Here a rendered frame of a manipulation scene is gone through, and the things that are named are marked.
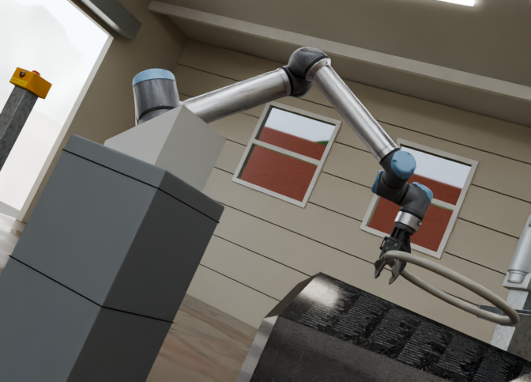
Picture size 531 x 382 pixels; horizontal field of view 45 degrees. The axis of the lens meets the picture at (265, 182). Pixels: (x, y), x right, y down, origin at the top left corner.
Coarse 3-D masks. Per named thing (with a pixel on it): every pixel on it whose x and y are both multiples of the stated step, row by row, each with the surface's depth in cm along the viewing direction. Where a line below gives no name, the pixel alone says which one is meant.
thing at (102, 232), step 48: (96, 144) 199; (48, 192) 200; (96, 192) 193; (144, 192) 186; (192, 192) 200; (48, 240) 194; (96, 240) 188; (144, 240) 187; (192, 240) 209; (0, 288) 196; (48, 288) 189; (96, 288) 182; (144, 288) 194; (0, 336) 190; (48, 336) 184; (96, 336) 182; (144, 336) 203
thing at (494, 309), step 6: (480, 306) 236; (486, 306) 237; (492, 306) 238; (492, 312) 238; (498, 312) 239; (522, 312) 244; (528, 312) 246; (480, 318) 234; (522, 318) 229; (528, 318) 231; (516, 324) 228; (522, 324) 230; (528, 324) 231
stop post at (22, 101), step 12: (12, 84) 281; (24, 84) 276; (36, 84) 278; (48, 84) 284; (12, 96) 279; (24, 96) 278; (36, 96) 283; (12, 108) 277; (24, 108) 280; (0, 120) 278; (12, 120) 276; (24, 120) 282; (0, 132) 275; (12, 132) 278; (0, 144) 275; (12, 144) 280; (0, 156) 276; (0, 168) 279
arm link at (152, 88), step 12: (144, 72) 218; (156, 72) 218; (168, 72) 221; (144, 84) 216; (156, 84) 215; (168, 84) 218; (144, 96) 214; (156, 96) 213; (168, 96) 215; (144, 108) 213
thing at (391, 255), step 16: (384, 256) 227; (400, 256) 213; (416, 256) 208; (448, 272) 201; (432, 288) 244; (480, 288) 199; (464, 304) 239; (496, 304) 200; (496, 320) 227; (512, 320) 209
